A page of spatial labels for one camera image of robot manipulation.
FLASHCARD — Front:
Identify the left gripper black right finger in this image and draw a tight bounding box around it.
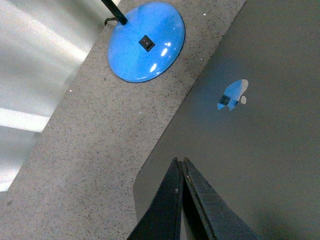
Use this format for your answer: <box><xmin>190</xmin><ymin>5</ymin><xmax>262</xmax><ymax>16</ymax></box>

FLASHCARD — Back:
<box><xmin>182</xmin><ymin>158</ymin><xmax>258</xmax><ymax>240</ymax></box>

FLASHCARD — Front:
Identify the grey laptop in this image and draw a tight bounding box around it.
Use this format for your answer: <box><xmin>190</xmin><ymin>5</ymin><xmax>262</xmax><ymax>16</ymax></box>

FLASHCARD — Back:
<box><xmin>133</xmin><ymin>0</ymin><xmax>320</xmax><ymax>240</ymax></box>

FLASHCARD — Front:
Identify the blue desk lamp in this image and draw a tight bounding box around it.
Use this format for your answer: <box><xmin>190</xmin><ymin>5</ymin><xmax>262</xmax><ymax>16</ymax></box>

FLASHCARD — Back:
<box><xmin>103</xmin><ymin>0</ymin><xmax>186</xmax><ymax>83</ymax></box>

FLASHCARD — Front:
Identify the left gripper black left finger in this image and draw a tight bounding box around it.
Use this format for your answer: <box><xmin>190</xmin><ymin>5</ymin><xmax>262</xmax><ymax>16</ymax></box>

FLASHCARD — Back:
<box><xmin>128</xmin><ymin>158</ymin><xmax>184</xmax><ymax>240</ymax></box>

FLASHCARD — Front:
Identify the white curtain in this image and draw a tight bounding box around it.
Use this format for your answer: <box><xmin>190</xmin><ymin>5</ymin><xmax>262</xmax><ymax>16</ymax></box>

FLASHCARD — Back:
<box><xmin>0</xmin><ymin>0</ymin><xmax>112</xmax><ymax>192</ymax></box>

